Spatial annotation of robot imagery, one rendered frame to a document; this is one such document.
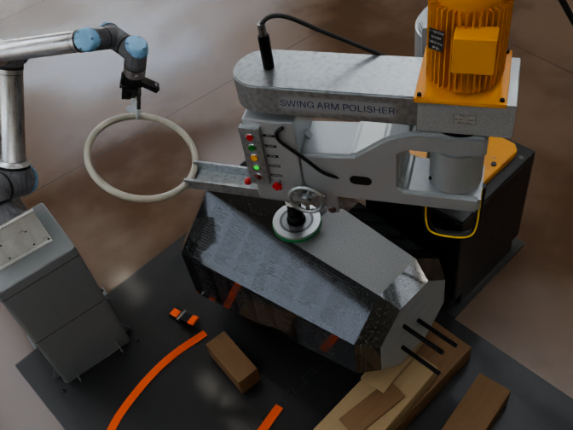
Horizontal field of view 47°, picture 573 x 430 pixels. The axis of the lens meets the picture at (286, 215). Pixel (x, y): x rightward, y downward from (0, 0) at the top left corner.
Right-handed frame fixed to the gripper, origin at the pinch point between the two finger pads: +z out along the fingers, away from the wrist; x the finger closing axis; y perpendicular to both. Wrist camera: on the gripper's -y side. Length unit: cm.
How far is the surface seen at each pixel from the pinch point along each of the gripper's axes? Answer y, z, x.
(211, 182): -25, -1, 44
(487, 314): -174, 59, 98
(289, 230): -57, 9, 65
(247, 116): -29, -50, 52
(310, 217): -68, 6, 61
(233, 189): -33, -3, 50
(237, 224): -42, 30, 47
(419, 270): -102, -5, 99
